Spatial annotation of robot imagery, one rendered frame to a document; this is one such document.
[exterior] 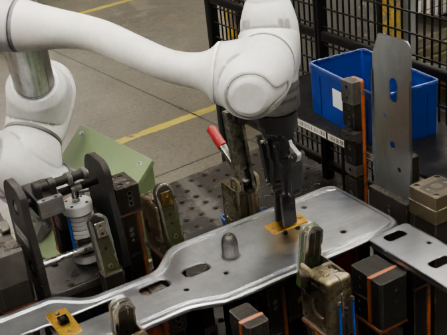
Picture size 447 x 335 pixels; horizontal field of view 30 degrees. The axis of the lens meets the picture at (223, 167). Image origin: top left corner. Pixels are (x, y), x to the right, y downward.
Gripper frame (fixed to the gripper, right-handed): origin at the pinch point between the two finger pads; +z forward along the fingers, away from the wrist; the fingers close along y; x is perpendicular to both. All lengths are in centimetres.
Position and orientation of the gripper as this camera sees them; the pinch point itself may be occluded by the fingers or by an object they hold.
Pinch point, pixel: (285, 206)
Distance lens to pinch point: 162.3
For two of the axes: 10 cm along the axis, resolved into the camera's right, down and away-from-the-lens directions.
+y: 5.1, 3.3, -8.0
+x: 8.5, -3.1, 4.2
